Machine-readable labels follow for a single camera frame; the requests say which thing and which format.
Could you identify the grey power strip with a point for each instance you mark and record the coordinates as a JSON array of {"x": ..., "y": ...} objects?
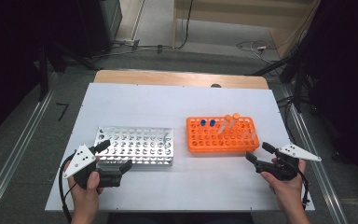
[{"x": 127, "y": 42}]

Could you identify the orange plastic test tube rack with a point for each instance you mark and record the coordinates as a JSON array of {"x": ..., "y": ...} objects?
[{"x": 222, "y": 140}]

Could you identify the white board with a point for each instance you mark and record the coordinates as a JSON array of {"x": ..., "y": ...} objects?
[{"x": 167, "y": 105}]

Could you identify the metal floor rail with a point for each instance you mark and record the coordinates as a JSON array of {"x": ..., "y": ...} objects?
[
  {"x": 15, "y": 149},
  {"x": 317, "y": 174}
]

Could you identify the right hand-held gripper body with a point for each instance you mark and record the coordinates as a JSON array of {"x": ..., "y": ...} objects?
[{"x": 276, "y": 169}]

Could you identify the dark round table grommet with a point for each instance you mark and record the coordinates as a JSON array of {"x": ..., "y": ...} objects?
[{"x": 216, "y": 85}]

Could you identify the person's right hand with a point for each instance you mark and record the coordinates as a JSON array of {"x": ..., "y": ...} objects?
[{"x": 287, "y": 193}]

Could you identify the black metal stand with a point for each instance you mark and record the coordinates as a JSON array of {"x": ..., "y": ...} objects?
[
  {"x": 298, "y": 84},
  {"x": 44, "y": 71}
]

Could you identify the black cabinet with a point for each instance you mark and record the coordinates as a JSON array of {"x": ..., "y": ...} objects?
[{"x": 99, "y": 25}]

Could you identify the person's left hand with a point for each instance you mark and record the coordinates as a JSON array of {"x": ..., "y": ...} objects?
[{"x": 87, "y": 193}]

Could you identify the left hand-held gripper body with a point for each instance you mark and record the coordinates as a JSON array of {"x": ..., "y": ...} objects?
[{"x": 107, "y": 177}]

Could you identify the wooden table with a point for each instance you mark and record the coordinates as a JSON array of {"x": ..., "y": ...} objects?
[{"x": 167, "y": 77}]

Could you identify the silver metal test tube rack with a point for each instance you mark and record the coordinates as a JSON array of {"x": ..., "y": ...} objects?
[{"x": 136, "y": 144}]

